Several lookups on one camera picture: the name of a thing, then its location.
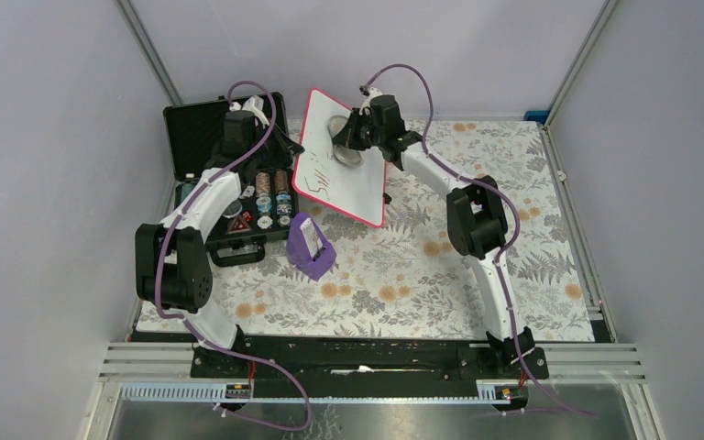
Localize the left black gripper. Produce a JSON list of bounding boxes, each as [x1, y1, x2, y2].
[[250, 119, 306, 170]]

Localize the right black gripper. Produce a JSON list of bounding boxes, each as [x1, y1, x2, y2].
[[331, 111, 382, 154]]

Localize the grey eraser cloth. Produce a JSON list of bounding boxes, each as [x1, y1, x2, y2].
[[327, 115, 364, 168]]

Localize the pink framed whiteboard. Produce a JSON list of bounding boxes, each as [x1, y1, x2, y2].
[[292, 88, 387, 228]]

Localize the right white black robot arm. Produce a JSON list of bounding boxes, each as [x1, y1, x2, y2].
[[327, 94, 535, 378]]

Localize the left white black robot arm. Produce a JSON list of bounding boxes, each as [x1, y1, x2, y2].
[[135, 109, 278, 377]]

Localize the orange poker chip stack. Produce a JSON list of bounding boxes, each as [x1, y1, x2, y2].
[[255, 172, 271, 197]]

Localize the blue poker chip stack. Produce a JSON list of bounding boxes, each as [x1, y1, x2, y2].
[[256, 196, 273, 216]]

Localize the black poker chip case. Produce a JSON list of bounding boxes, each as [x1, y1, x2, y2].
[[159, 92, 303, 268]]

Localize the purple box holder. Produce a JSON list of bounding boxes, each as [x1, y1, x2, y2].
[[286, 213, 337, 281]]

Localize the floral tablecloth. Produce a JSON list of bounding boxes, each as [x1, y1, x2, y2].
[[136, 118, 596, 341]]

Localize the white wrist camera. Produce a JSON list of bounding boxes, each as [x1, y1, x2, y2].
[[229, 95, 270, 127]]

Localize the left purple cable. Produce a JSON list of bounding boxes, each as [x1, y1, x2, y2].
[[152, 80, 315, 433]]

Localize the purple cable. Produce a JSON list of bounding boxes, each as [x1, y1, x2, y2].
[[152, 80, 315, 433], [360, 62, 600, 420]]

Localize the blue corner bracket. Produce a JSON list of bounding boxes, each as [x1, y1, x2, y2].
[[523, 110, 550, 125]]

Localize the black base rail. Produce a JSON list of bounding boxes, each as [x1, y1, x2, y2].
[[191, 335, 549, 380]]

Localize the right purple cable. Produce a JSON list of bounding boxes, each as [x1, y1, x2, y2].
[[360, 62, 600, 420]]

